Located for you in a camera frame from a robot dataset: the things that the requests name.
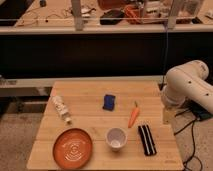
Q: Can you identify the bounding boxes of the black floor cable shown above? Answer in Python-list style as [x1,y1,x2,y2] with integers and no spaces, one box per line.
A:
[173,108,204,171]

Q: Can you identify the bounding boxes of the white plastic bottle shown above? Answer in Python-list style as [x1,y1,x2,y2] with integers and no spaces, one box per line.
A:
[52,96,71,124]

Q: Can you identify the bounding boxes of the orange tool on bench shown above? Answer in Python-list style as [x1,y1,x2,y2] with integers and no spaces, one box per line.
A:
[124,5,148,24]

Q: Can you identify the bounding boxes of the orange plate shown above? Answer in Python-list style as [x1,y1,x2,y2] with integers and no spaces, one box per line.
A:
[52,128,93,170]

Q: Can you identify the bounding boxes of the black device on bench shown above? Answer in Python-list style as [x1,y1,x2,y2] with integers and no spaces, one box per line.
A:
[100,9,124,25]

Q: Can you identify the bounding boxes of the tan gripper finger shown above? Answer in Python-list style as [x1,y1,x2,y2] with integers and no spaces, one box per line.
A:
[163,108,175,124]

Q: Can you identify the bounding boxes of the orange toy carrot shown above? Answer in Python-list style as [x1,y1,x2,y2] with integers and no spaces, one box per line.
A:
[128,101,140,128]

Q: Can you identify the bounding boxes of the white ceramic cup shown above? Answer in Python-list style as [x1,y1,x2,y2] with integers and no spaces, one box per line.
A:
[106,128,127,152]

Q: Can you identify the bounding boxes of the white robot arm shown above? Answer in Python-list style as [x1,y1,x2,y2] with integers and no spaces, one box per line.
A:
[161,60,213,124]

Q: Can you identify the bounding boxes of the black striped eraser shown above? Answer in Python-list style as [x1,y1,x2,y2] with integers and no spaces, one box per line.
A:
[138,125,157,156]

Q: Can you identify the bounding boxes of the blue sponge block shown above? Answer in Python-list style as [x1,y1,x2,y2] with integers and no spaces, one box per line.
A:
[103,94,115,111]

